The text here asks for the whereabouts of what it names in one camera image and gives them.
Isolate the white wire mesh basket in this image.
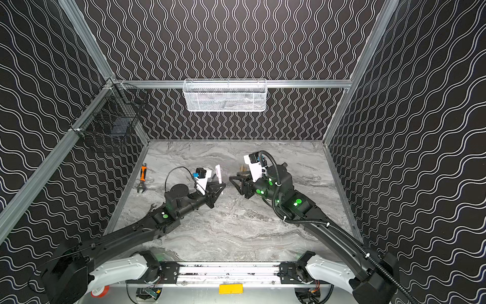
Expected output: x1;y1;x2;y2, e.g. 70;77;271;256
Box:
182;79;268;112

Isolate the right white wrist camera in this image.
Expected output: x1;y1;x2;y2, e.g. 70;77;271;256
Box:
244;152;264;182

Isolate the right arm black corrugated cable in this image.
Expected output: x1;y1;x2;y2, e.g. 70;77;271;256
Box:
257;149;420;304

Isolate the orange handled adjustable wrench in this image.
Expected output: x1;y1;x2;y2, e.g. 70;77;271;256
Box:
137;163;147;193

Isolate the black wire mesh basket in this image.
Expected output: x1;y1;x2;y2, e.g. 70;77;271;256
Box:
74;79;149;155

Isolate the pink pen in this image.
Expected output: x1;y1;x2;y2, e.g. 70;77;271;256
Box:
215;165;223;184

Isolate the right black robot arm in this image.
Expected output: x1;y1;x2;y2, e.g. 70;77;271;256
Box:
229;164;399;303

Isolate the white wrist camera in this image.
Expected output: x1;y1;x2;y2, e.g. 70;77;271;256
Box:
193;167;213;196
244;152;264;182

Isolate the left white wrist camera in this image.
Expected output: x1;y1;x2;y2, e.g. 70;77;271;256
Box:
193;167;213;196

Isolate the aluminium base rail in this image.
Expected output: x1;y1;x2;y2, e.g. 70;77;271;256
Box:
75;261;384;288

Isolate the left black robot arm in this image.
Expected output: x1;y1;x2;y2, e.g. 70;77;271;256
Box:
39;182;226;303

